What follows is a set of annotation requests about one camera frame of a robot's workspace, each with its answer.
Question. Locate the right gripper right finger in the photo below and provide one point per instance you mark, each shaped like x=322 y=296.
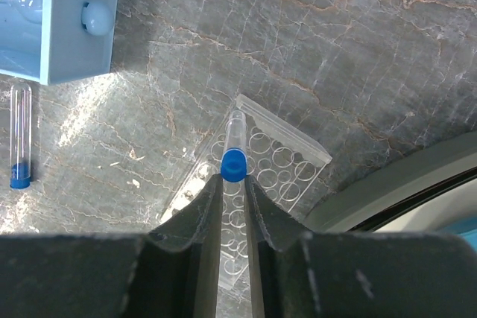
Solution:
x=295 y=272

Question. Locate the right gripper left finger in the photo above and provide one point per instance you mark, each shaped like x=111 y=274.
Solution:
x=171 y=271

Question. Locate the blue cap tube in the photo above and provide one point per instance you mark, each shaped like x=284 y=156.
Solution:
x=20 y=135
x=234 y=159

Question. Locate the clear test tube rack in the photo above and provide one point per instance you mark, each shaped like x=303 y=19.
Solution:
x=285 y=162

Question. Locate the dark grey tray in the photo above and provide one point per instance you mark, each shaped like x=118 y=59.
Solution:
x=401 y=182

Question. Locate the white paper sheet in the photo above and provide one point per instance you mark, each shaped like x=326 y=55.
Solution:
x=437 y=213

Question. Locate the teal dotted plate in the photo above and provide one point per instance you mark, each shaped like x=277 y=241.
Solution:
x=462 y=227

